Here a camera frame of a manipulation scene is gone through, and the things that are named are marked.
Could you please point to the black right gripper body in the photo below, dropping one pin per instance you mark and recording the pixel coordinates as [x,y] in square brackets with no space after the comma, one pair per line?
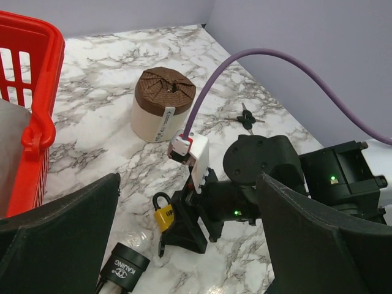
[219,202]

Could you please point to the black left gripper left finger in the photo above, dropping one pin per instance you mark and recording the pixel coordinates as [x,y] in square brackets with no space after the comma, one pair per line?
[59,247]

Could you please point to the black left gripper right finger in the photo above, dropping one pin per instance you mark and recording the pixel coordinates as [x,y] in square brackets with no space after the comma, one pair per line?
[317,249]

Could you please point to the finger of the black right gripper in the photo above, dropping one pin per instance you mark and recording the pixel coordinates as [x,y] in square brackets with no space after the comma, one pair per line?
[185,231]

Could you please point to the yellow Opel padlock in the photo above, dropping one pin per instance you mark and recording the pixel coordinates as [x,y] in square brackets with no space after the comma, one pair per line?
[164,217]

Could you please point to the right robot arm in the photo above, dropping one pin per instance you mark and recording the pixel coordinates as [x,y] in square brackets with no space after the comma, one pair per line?
[353,177]

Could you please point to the black headed key bunch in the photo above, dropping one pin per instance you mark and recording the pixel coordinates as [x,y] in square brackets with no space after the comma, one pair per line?
[246,119]

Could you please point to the black Kaijing padlock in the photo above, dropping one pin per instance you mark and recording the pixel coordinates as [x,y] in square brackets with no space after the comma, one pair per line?
[123,268]

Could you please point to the brown wrapped paper roll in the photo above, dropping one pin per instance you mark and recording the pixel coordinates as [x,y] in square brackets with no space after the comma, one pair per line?
[162,100]

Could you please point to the red plastic basket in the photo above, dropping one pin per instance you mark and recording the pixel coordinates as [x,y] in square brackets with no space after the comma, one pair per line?
[32,54]

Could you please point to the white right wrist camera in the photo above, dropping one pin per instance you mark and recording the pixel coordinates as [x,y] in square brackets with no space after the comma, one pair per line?
[193,152]

